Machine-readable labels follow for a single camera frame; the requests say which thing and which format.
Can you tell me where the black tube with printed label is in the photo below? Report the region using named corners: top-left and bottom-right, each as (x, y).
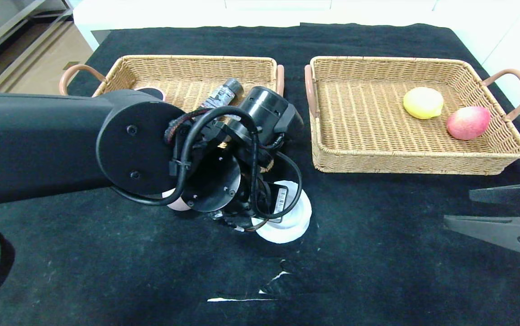
top-left (200, 77), bottom-right (244, 110)

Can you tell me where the pale purple egg-shaped ball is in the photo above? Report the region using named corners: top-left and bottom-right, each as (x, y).
top-left (162, 188), bottom-right (193, 212)

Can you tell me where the pink saucepan with dark inside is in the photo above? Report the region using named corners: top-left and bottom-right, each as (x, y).
top-left (134, 86), bottom-right (167, 103)

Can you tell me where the yellow lemon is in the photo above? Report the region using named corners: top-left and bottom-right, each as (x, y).
top-left (403, 87), bottom-right (444, 120)

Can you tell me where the red peach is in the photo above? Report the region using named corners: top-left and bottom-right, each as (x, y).
top-left (446, 106), bottom-right (492, 141)

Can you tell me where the large wicker basket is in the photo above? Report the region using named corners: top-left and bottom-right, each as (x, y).
top-left (59, 55), bottom-right (285, 173)

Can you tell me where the long white paper sliver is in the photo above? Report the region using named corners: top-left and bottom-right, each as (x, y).
top-left (207, 297), bottom-right (283, 303)

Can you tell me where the black tablecloth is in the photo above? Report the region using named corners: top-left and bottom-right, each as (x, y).
top-left (0, 23), bottom-right (520, 326)

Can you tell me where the grey low shelf unit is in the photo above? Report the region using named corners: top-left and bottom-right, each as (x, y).
top-left (0, 0), bottom-right (74, 73)

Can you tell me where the braided black red left cable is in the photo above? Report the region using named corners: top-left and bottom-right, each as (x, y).
top-left (164, 111), bottom-right (199, 144)

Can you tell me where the wicker basket with brown handles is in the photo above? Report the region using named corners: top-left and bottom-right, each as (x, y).
top-left (305, 56), bottom-right (520, 176)

